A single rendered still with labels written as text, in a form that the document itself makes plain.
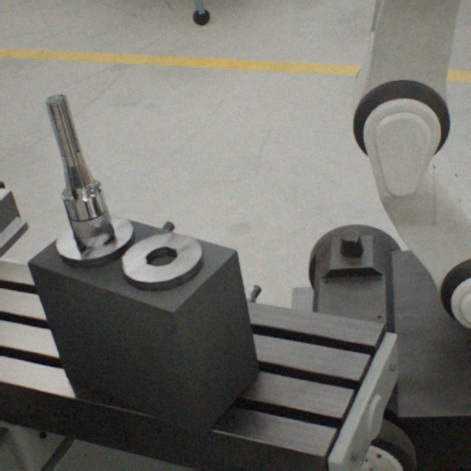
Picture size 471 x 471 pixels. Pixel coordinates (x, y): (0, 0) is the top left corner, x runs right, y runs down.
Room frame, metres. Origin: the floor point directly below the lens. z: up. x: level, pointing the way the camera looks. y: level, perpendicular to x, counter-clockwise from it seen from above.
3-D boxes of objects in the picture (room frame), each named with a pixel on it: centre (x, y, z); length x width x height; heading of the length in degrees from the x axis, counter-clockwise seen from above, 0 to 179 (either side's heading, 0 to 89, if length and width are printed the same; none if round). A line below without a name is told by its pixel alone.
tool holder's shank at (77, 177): (0.92, 0.16, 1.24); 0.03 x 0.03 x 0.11
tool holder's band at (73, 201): (0.92, 0.16, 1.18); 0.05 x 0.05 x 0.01
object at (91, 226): (0.92, 0.16, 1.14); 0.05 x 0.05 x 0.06
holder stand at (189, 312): (0.89, 0.12, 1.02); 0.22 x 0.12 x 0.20; 49
